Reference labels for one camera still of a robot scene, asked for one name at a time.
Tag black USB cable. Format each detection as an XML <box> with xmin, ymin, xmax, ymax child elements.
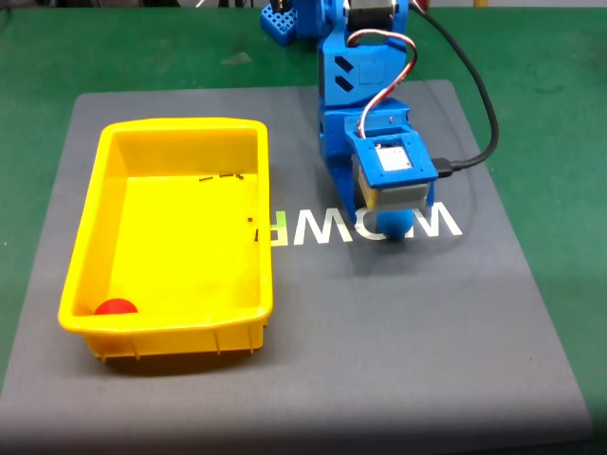
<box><xmin>411</xmin><ymin>0</ymin><xmax>500</xmax><ymax>179</ymax></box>

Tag grey mat with white letters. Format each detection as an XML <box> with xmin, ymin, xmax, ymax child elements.
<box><xmin>0</xmin><ymin>79</ymin><xmax>595</xmax><ymax>445</ymax></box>

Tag silver camera box, blue mount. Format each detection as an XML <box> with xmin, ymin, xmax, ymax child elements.
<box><xmin>349</xmin><ymin>131</ymin><xmax>440</xmax><ymax>212</ymax></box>

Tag white red servo cable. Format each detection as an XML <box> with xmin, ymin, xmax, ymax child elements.
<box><xmin>345</xmin><ymin>29</ymin><xmax>418</xmax><ymax>141</ymax></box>

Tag yellow plastic bin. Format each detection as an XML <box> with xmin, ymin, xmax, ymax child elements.
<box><xmin>57</xmin><ymin>117</ymin><xmax>275</xmax><ymax>362</ymax></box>

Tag blue ball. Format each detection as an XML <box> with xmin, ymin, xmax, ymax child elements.
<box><xmin>376</xmin><ymin>208</ymin><xmax>414</xmax><ymax>241</ymax></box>

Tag red ball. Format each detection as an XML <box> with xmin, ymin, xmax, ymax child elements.
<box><xmin>93</xmin><ymin>298</ymin><xmax>139</xmax><ymax>317</ymax></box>

